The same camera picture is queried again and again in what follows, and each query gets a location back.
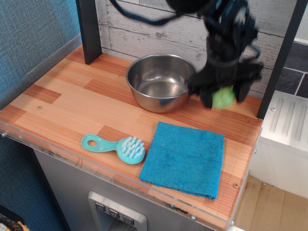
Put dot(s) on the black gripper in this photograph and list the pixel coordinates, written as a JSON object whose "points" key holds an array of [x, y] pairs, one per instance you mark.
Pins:
{"points": [[215, 75]]}

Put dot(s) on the green toy broccoli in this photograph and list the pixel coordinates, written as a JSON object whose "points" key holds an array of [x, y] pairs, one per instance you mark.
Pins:
{"points": [[223, 98]]}

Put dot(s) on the silver metal bowl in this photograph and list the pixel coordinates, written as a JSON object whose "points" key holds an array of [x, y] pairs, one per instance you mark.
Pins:
{"points": [[158, 82]]}

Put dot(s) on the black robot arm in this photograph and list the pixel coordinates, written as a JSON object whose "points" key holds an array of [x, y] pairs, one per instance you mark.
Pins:
{"points": [[231, 29]]}

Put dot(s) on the white grooved drainboard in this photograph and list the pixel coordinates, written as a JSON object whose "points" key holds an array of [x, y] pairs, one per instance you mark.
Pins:
{"points": [[286, 121]]}

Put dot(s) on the blue folded cloth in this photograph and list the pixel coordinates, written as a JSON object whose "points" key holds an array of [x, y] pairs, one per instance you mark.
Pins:
{"points": [[185, 159]]}

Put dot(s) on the teal dish brush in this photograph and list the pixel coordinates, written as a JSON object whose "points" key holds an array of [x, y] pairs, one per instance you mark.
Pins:
{"points": [[130, 150]]}

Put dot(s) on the silver dispenser button panel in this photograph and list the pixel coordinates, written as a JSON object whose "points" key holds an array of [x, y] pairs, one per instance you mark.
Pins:
{"points": [[110, 215]]}

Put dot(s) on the clear acrylic edge guard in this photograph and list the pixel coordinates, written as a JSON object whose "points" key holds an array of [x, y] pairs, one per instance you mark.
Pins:
{"points": [[72, 176]]}

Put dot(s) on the orange object bottom corner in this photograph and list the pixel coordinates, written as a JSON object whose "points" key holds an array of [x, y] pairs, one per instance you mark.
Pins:
{"points": [[12, 224]]}

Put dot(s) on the dark right cabinet post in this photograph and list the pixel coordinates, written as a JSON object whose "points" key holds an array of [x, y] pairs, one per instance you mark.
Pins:
{"points": [[282, 56]]}

